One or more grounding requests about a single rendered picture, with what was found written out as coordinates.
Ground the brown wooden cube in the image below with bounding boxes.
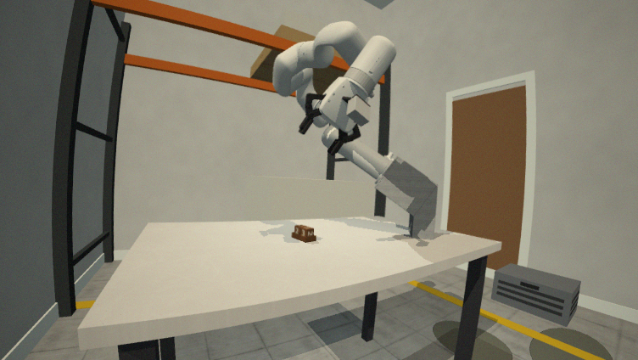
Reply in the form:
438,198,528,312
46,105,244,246
294,225,307,235
300,227,314,237

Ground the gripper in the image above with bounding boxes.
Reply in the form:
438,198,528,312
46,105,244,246
299,77,368,155

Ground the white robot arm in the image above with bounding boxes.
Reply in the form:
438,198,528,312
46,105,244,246
272,21,396,184

